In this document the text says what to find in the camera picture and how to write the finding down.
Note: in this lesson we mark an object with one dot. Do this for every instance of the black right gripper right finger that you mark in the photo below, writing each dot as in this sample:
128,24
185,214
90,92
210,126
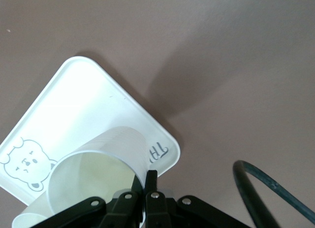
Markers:
155,208

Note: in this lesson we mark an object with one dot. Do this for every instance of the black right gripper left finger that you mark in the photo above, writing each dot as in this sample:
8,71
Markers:
125,208

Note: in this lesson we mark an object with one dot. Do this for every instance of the white plastic cup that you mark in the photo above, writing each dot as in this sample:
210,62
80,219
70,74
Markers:
32,213
118,144

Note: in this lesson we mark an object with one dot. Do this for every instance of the cream tray with bear print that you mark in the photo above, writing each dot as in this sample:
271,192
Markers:
73,102

